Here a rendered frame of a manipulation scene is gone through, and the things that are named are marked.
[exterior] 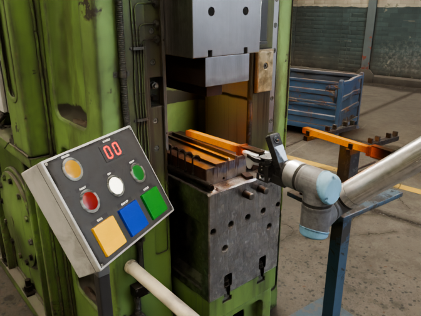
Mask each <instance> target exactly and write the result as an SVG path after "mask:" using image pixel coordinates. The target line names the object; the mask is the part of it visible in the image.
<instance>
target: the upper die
mask: <svg viewBox="0 0 421 316"><path fill-rule="evenodd" d="M165 66H166V78H167V79H171V80H176V81H179V82H184V83H190V84H193V85H198V86H202V87H211V86H216V85H224V84H228V83H236V82H244V81H248V80H249V53H244V54H239V55H226V56H214V57H209V56H208V57H207V58H195V59H192V58H184V57H179V56H172V55H165Z"/></svg>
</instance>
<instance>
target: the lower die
mask: <svg viewBox="0 0 421 316"><path fill-rule="evenodd" d="M172 132H173V131H170V132H168V133H172ZM173 133H175V134H179V135H181V136H184V137H186V138H189V139H192V140H194V141H197V142H200V143H202V144H205V145H208V146H211V147H213V148H216V149H219V150H221V151H224V152H227V153H229V154H232V155H235V156H236V157H235V159H234V160H232V161H229V158H228V157H225V156H223V155H220V154H217V153H215V152H212V151H210V150H207V149H204V148H202V147H199V146H197V145H194V144H191V143H189V142H186V141H184V140H181V139H178V138H176V137H173V136H171V135H168V139H169V143H170V144H171V145H172V146H174V145H176V146H177V147H178V148H179V149H184V150H185V153H186V152H188V151H191V153H192V154H193V156H194V155H196V154H198V155H200V161H199V158H198V157H197V156H196V157H194V176H196V177H198V178H200V179H203V180H205V181H207V182H209V183H211V184H216V183H218V182H222V181H225V180H227V179H230V178H233V177H236V176H240V175H241V173H242V172H246V157H245V156H243V155H236V152H234V151H231V150H228V149H225V148H222V147H219V146H216V145H213V144H210V143H207V142H204V141H201V140H197V139H194V138H192V137H188V136H186V134H185V132H183V131H178V132H173ZM167 163H168V164H170V145H169V150H168V151H167ZM172 165H173V166H175V167H177V148H176V147H174V148H173V149H172ZM179 167H180V169H182V170H184V151H183V150H180V151H179ZM186 169H187V172H188V173H189V174H191V173H192V158H191V154H190V153H188V154H187V155H186ZM223 177H225V179H224V180H223V179H222V178H223Z"/></svg>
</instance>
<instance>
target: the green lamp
mask: <svg viewBox="0 0 421 316"><path fill-rule="evenodd" d="M132 172H133V175H134V176H135V178H136V179H138V180H142V179H143V178H144V172H143V169H142V168H141V167H140V166H138V165H134V166H133V169H132Z"/></svg>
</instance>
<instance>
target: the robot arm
mask: <svg viewBox="0 0 421 316"><path fill-rule="evenodd" d="M266 142H267V145H268V148H269V150H265V153H263V155H260V156H259V154H257V153H254V152H250V151H248V150H243V151H242V154H243V155H244V156H245V157H246V165H247V168H248V169H251V167H252V166H253V165H256V166H259V167H258V172H257V174H256V179H259V180H260V181H263V182H265V183H270V182H271V183H274V184H276V185H279V186H281V187H283V188H285V187H289V188H291V189H294V190H295V191H298V192H300V193H302V194H303V197H302V204H301V216H300V223H299V232H300V233H301V234H302V235H303V236H304V237H306V238H309V239H311V240H324V239H326V238H327V237H328V234H329V233H330V232H329V228H330V226H331V225H332V224H333V223H334V222H335V221H336V220H337V219H338V218H339V217H340V216H341V215H343V214H345V213H347V212H348V211H351V210H352V209H354V208H356V207H357V206H358V205H360V204H361V203H364V202H365V201H367V200H369V199H371V198H373V197H375V196H377V195H378V194H380V193H382V192H384V191H386V190H387V189H390V188H391V187H393V186H395V185H397V184H399V183H401V182H402V181H404V180H406V179H408V178H410V177H412V176H414V175H416V174H418V173H419V172H421V136H420V137H418V138H417V139H415V140H413V141H411V142H410V143H408V144H407V145H405V146H403V147H402V148H400V149H399V150H396V151H395V152H393V153H392V154H390V155H388V156H386V157H385V158H383V159H382V160H380V161H378V162H377V163H375V164H374V165H372V166H370V167H368V168H367V169H365V170H364V171H361V172H360V173H358V174H357V175H355V176H353V177H351V178H350V179H348V180H347V181H345V182H343V183H341V180H340V178H339V177H338V176H337V175H336V174H333V173H331V172H330V171H325V170H322V169H320V168H317V167H315V166H311V165H309V164H306V163H304V162H301V161H297V160H291V161H288V158H287V155H286V152H285V149H284V146H283V143H282V140H281V137H280V134H279V133H274V134H271V135H267V136H266ZM261 150H263V149H261ZM259 175H261V178H264V180H262V179H260V178H259ZM269 178H270V180H269V181H268V179H269Z"/></svg>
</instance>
